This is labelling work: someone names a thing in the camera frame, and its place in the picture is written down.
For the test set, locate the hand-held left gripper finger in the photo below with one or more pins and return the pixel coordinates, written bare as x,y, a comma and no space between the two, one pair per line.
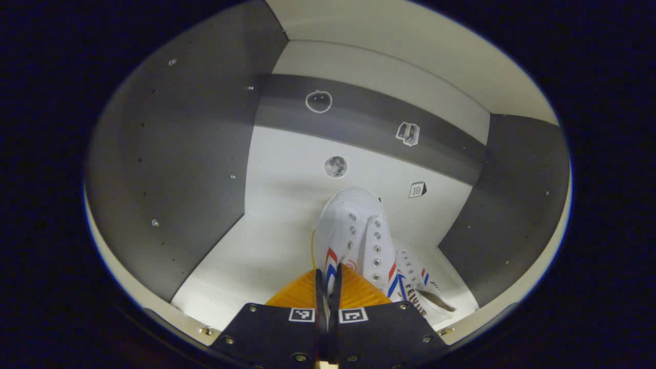
334,302
322,302

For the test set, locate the white canvas shoe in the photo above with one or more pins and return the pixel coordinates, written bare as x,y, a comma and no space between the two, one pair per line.
415,287
353,225

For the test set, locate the grey shoe cabinet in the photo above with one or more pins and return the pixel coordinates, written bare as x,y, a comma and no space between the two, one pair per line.
287,205

